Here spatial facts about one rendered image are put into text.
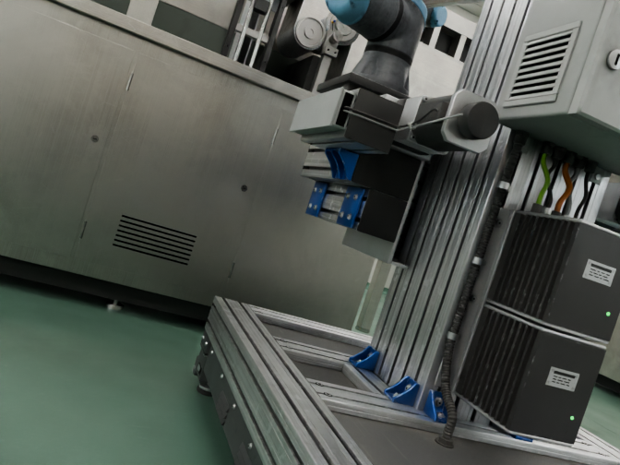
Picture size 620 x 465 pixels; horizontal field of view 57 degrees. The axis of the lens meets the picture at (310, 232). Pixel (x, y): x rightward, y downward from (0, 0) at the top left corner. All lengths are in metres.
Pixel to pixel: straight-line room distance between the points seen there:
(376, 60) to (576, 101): 0.55
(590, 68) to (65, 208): 1.49
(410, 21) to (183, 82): 0.83
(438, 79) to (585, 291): 2.06
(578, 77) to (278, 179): 1.23
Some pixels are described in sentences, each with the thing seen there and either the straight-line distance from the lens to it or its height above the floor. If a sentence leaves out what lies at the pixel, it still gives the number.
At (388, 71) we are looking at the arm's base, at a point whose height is 0.86.
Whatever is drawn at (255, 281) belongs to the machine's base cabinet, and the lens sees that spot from 2.00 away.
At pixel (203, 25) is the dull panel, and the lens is 2.56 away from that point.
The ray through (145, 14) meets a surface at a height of 1.00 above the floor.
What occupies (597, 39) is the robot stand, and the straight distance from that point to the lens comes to 0.96.
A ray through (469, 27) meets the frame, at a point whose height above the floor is 1.62.
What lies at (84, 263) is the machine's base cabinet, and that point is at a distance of 1.92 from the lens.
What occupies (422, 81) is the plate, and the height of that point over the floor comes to 1.28.
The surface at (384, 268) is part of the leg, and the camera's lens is 3.03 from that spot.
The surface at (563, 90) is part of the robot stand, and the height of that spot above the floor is 0.80.
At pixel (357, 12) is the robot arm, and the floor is 0.94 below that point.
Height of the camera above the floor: 0.51
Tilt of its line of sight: 2 degrees down
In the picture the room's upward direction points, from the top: 18 degrees clockwise
